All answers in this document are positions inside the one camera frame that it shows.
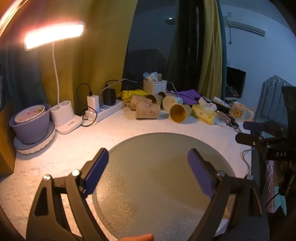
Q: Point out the cream paper cup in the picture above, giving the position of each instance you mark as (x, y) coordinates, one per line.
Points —
(170, 102)

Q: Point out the small black device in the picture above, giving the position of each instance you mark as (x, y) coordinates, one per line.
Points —
(227, 120)

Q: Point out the round grey mat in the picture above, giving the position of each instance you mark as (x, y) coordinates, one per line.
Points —
(159, 185)

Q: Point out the packets in basket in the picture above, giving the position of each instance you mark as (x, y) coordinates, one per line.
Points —
(152, 76)

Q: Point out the pink and white bowl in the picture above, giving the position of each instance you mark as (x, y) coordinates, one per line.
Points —
(29, 114)

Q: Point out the pink cloth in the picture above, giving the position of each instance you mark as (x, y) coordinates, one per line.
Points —
(269, 185)

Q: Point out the yellow cloth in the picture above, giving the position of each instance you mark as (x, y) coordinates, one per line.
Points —
(128, 94)

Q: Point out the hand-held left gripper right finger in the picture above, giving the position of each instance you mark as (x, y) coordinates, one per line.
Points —
(200, 172)

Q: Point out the white scalloped plate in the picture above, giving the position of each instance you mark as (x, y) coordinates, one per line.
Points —
(39, 146)

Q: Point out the yellow curtain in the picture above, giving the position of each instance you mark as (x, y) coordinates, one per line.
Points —
(211, 51)
(92, 58)

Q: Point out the black charger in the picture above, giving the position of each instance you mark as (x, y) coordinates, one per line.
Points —
(109, 96)

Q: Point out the person's left hand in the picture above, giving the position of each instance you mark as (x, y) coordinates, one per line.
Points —
(138, 238)

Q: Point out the white charger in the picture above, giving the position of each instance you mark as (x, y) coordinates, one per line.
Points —
(93, 101)

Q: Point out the white woven basket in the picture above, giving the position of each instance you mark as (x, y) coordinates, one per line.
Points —
(155, 87)

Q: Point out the brown paper cup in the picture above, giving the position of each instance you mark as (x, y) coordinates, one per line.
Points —
(161, 93)
(135, 102)
(156, 98)
(146, 111)

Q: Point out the white mug with bear print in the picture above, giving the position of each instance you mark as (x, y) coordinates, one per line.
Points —
(239, 112)

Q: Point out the laptop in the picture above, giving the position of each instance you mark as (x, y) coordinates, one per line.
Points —
(235, 81)

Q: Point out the yellow tissue pack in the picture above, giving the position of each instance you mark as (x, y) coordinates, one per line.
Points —
(203, 113)

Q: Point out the grey radiator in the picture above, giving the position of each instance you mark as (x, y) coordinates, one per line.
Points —
(270, 99)

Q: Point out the yellow cup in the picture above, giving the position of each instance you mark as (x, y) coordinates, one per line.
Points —
(179, 113)

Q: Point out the purple bowl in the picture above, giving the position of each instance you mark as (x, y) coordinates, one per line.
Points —
(31, 132)

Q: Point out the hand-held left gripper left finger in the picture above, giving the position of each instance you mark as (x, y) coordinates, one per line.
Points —
(97, 172)

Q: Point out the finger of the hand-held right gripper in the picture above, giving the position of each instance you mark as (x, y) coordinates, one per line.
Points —
(247, 139)
(256, 126)

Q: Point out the white air conditioner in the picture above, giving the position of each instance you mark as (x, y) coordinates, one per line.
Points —
(245, 26)

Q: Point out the white power strip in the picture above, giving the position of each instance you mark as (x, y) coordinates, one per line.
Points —
(111, 110)

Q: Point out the purple cloth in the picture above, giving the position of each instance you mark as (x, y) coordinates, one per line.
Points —
(188, 95)

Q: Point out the white desk lamp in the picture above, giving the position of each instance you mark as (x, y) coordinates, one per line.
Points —
(54, 34)

